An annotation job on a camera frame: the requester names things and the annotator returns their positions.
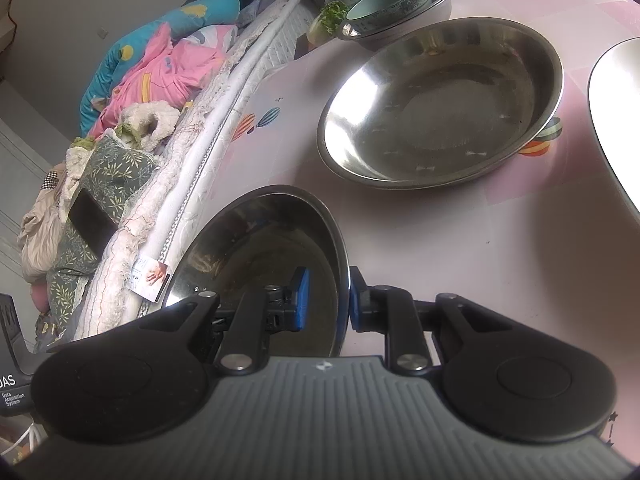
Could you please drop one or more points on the steel bowl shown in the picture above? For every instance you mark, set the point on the steel bowl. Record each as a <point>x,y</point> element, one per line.
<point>435,7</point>

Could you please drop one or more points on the green leaf-print pillow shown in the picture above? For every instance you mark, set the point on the green leaf-print pillow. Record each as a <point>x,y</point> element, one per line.
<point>115,170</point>

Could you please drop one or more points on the teal printed quilt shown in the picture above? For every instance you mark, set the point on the teal printed quilt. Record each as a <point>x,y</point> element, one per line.
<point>210,10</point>

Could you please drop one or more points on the beige cloth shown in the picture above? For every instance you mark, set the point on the beige cloth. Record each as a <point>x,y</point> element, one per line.
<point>40,240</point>

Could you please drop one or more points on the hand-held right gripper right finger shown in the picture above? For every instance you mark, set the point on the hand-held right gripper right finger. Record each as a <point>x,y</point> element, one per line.
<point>356,305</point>

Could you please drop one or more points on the white quilted mattress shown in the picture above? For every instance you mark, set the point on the white quilted mattress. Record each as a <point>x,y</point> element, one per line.
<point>210,125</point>

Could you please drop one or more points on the teal ceramic bowl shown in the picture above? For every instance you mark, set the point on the teal ceramic bowl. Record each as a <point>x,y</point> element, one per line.
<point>385,2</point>

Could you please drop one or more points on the bok choy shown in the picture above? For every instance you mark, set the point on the bok choy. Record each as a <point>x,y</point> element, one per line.
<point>330,17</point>

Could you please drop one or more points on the pink printed tablecloth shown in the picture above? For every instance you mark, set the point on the pink printed tablecloth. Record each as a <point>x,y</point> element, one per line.
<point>450,240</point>

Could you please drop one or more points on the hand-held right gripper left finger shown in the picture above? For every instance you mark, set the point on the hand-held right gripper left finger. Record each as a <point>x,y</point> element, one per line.
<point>301,300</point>

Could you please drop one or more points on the white fluffy cloth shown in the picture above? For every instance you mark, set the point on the white fluffy cloth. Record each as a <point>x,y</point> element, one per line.
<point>150,117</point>

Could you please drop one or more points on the deep steel plate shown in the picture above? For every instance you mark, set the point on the deep steel plate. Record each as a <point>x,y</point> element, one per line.
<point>440,110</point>

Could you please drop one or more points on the white printed plate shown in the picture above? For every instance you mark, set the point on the white printed plate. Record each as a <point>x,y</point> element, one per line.
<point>620,110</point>

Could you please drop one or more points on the white mattress tag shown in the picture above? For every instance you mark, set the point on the white mattress tag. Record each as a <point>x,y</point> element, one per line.
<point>150,280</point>

